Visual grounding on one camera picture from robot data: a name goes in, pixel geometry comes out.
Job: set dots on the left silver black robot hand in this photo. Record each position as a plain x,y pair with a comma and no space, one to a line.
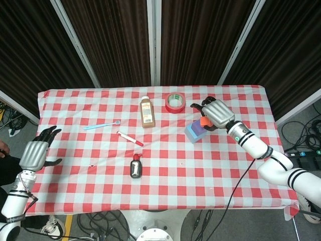
33,155

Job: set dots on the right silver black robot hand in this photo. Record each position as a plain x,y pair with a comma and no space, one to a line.
220,113

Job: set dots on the small orange cube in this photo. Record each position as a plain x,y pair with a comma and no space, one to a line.
206,121

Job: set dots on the medium purple cube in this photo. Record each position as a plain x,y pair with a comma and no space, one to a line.
195,129

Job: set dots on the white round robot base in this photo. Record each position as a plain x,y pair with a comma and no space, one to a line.
155,226

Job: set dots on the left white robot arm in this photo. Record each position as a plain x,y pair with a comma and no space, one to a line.
15,203

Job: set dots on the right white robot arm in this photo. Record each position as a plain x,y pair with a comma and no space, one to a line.
273,170

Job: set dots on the bystander black trousers leg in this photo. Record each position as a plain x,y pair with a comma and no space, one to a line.
8,170

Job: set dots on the bystander bare hand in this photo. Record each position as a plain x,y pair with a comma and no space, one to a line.
3,148

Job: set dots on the blue purple sponge block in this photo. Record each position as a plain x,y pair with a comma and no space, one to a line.
194,138

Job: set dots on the red tape roll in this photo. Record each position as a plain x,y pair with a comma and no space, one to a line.
173,109

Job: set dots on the light blue toothbrush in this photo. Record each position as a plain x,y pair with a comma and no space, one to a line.
100,125

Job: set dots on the dark brown curtain panel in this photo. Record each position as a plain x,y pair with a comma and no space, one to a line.
30,50
200,42
113,42
288,50

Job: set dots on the brown liquid plastic bottle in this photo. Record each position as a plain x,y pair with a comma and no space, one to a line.
148,120

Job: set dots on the red white checkered tablecloth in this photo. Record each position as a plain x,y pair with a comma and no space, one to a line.
175,175

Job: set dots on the red white marker pen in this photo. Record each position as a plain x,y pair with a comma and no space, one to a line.
128,137

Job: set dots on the black ink bottle red cap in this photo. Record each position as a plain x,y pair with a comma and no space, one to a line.
135,169

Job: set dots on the black white sneaker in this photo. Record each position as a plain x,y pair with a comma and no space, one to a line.
309,211

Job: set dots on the white partition frame post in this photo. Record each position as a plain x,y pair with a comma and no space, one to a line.
17,106
238,45
77,45
298,106
154,42

